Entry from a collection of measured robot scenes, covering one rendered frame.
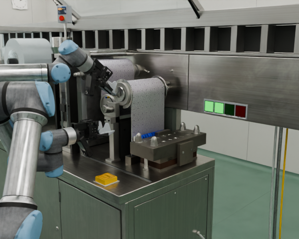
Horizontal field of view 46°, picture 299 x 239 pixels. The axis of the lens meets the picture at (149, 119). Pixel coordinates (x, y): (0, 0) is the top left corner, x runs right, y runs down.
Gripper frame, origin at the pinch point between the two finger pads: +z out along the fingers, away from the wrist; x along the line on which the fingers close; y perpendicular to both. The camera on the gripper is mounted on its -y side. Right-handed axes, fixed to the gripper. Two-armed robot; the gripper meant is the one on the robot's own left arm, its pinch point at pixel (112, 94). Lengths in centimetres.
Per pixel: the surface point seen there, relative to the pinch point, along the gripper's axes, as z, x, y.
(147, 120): 21.5, -8.4, -0.8
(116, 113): 7.5, -1.1, -6.1
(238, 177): 254, 60, 50
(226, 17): 5, -39, 52
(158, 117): 27.7, -8.4, 5.0
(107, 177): 6.0, -19.1, -37.3
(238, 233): 175, -4, -17
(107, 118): 5.9, 1.6, -10.9
